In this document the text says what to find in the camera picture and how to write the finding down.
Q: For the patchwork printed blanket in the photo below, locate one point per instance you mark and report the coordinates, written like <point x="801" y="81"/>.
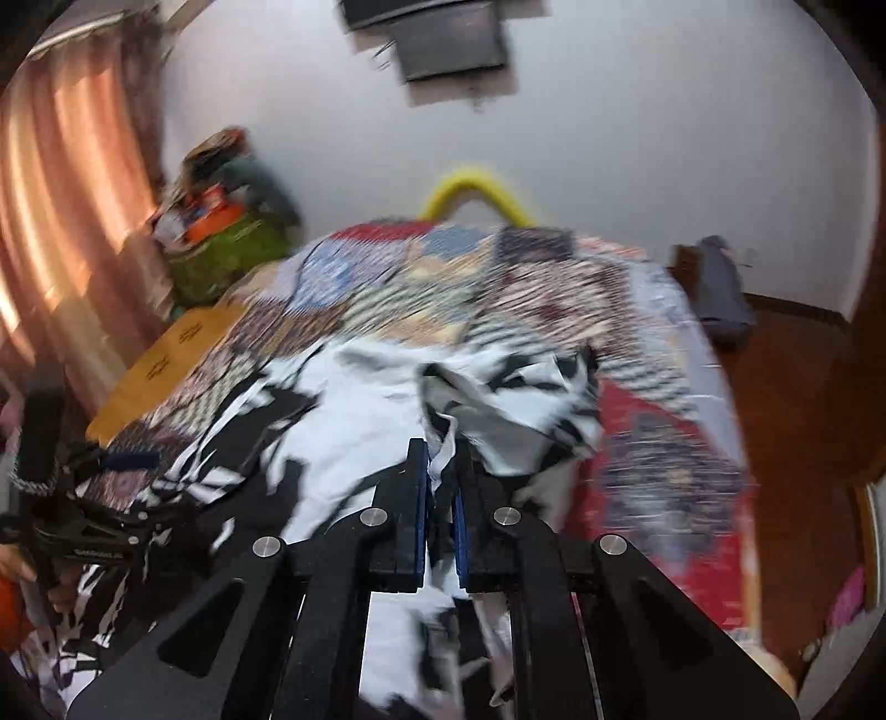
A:
<point x="429" y="304"/>

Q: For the pink brown curtain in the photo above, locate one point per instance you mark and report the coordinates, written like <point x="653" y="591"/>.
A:
<point x="62" y="208"/>

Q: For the pile of household clutter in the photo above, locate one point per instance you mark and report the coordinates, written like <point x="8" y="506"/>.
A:
<point x="201" y="201"/>

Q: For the black and white garment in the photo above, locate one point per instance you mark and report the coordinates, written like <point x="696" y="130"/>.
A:
<point x="360" y="415"/>

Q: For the green patterned storage bag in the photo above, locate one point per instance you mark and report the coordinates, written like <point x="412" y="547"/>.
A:
<point x="221" y="256"/>

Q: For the small black wall monitor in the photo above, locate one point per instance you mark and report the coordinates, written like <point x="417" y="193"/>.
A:
<point x="450" y="48"/>

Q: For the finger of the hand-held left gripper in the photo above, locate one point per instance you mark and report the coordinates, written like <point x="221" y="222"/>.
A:
<point x="131" y="459"/>
<point x="104" y="519"/>

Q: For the grey blue backpack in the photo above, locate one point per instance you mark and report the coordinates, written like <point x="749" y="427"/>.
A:
<point x="723" y="298"/>

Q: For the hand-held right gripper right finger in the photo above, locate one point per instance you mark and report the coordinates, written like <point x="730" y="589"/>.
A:
<point x="462" y="536"/>

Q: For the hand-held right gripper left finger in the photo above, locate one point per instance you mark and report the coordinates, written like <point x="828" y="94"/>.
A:
<point x="419" y="516"/>

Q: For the yellow foam tube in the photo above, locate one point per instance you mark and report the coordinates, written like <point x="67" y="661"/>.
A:
<point x="460" y="180"/>

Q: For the wooden lap desk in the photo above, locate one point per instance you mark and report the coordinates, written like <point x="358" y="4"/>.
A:
<point x="173" y="346"/>

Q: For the wooden bed frame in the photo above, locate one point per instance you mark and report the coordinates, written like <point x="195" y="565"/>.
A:
<point x="685" y="270"/>

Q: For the black wall television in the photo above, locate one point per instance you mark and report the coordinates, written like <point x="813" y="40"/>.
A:
<point x="408" y="10"/>

